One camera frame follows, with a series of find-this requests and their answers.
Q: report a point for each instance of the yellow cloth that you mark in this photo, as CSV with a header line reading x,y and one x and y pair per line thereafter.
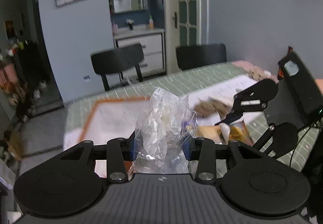
x,y
209,134

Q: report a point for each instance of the pink cloth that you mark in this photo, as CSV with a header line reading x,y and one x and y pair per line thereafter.
x,y
243,64

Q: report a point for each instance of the black faucet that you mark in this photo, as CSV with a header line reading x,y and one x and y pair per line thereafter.
x,y
130,23

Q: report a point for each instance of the black shoe cabinet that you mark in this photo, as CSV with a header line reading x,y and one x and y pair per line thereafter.
x,y
30,62

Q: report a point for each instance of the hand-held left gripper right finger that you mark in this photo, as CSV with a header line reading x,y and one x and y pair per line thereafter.
x,y
186,151

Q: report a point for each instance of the orange cardboard box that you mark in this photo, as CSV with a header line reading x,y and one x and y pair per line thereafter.
x,y
111,120

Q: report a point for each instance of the wooden dice box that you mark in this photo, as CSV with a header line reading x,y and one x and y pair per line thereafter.
x,y
260,72

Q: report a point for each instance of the black chair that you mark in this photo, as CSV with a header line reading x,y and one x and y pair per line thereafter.
x,y
116,61
201,56

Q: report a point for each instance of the knotted clear plastic bag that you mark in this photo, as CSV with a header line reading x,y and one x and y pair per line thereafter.
x,y
161,123

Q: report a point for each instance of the glass panel door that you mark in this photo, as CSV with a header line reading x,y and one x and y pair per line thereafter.
x,y
186,12

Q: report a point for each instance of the green capped bottle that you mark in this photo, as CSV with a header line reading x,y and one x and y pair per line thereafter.
x,y
151,22

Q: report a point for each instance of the white drawer cabinet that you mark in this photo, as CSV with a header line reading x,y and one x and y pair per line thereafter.
x,y
151,45

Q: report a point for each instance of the pink bottle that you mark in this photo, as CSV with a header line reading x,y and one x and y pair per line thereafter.
x,y
115,28

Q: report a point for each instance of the brown cardboard box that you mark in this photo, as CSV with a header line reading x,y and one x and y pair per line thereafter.
x,y
15,145

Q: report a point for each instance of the orange wall picture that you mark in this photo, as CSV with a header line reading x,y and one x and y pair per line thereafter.
x,y
9,28

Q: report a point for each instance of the pink hanging storage bag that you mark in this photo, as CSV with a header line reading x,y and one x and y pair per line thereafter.
x,y
7,75

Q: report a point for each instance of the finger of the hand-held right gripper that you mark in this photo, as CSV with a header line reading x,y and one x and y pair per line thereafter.
x,y
265,137
228,118

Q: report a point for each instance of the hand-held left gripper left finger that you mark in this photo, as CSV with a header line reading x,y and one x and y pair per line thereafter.
x,y
133,152

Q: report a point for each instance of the green checked tablecloth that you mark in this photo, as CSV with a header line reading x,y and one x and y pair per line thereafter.
x,y
176,80

